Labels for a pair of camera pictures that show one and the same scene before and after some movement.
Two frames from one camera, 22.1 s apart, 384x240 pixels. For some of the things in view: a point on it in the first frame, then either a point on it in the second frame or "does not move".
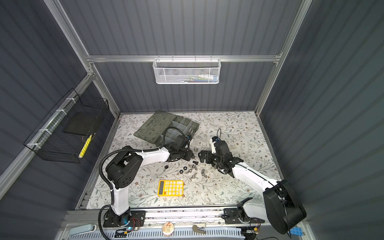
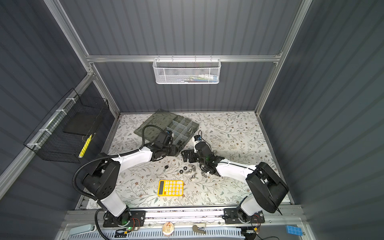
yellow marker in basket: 85,146 does not move
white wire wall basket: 186,71 does not move
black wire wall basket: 63,135 does not move
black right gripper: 208,160 to 192,153
